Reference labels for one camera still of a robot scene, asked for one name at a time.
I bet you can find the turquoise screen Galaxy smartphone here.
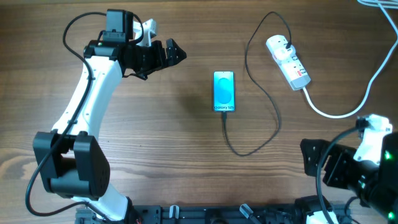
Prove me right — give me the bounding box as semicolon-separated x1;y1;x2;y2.
213;71;236;112

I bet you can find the black USB charging cable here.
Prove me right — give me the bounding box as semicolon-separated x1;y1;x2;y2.
220;11;293;157

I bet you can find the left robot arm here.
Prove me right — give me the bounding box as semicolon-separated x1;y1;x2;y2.
33;9;187;223

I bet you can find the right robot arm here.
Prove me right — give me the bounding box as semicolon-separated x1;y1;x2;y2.
323;133;397;223

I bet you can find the white USB charger plug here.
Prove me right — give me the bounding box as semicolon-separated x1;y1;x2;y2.
274;45;295;61

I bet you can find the white power strip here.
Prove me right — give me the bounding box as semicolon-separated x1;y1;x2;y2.
266;35;311;91

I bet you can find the black left camera cable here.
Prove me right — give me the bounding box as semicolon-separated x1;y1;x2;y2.
24;11;108;223

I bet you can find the white power strip cord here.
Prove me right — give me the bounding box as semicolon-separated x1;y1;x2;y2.
302;0;398;119

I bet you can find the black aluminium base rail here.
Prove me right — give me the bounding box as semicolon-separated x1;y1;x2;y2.
74;203;352;224

